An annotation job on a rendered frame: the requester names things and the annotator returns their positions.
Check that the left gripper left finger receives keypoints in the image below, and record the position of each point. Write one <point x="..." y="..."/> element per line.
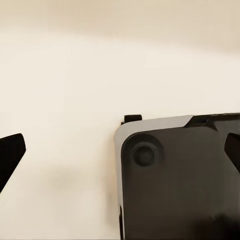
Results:
<point x="12" y="149"/>

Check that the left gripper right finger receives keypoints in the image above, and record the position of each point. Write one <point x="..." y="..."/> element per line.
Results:
<point x="232" y="148"/>

